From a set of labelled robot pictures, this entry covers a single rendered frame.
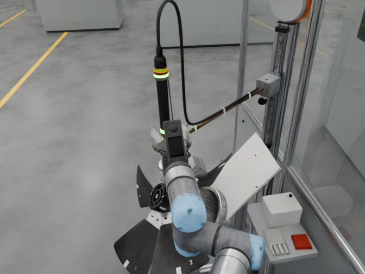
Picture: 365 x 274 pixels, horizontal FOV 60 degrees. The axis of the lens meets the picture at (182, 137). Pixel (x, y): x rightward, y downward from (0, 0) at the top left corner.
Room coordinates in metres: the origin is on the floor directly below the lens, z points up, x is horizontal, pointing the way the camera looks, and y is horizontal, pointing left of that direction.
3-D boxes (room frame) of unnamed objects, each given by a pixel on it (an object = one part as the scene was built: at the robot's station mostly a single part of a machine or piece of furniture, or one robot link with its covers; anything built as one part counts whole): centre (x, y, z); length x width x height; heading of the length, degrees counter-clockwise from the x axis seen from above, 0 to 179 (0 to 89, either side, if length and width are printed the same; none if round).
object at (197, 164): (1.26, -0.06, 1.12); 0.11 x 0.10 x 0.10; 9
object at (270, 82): (1.30, -0.40, 1.54); 0.10 x 0.07 x 0.08; 134
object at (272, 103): (1.34, -0.44, 1.48); 0.05 x 0.03 x 0.62; 44
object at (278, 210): (1.15, -0.49, 0.91); 0.17 x 0.16 x 0.11; 99
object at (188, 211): (0.51, 0.00, 1.64); 0.11 x 0.08 x 0.09; 8
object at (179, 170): (0.59, 0.01, 1.64); 0.08 x 0.05 x 0.08; 98
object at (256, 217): (1.07, -0.47, 0.84); 0.36 x 0.24 x 0.03; 9
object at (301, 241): (0.97, -0.56, 0.87); 0.08 x 0.08 x 0.02; 89
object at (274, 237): (0.97, -0.43, 0.87); 0.15 x 0.09 x 0.02; 5
